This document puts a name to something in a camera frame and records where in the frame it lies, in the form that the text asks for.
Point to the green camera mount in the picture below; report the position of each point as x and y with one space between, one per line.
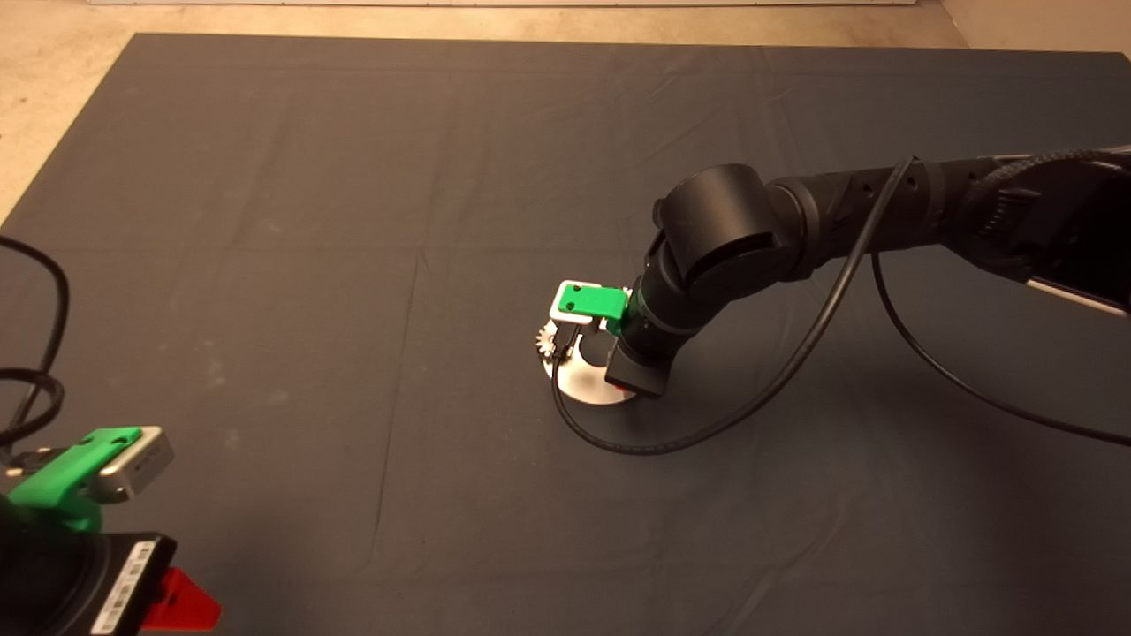
57 473
596 302

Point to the green left camera mount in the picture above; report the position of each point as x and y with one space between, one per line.
57 473

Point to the steel planetary gear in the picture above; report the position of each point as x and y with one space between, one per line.
542 343

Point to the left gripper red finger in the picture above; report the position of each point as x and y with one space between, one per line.
185 604

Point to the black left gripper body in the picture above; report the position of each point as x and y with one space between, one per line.
75 590

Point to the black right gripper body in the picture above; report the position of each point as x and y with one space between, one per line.
638 371

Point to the round metal carrier plate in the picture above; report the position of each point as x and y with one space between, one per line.
583 384

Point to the silver right camera box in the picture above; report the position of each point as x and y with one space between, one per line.
565 311

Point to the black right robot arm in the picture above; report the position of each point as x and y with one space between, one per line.
795 230

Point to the dark grey table cloth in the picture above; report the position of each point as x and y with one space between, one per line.
353 177

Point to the silver camera box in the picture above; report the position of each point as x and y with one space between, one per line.
146 461
565 311

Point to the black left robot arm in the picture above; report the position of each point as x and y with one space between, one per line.
9 552

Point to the silver left camera box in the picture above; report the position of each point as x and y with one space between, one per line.
146 461

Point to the green right camera mount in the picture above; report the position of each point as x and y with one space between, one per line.
596 302

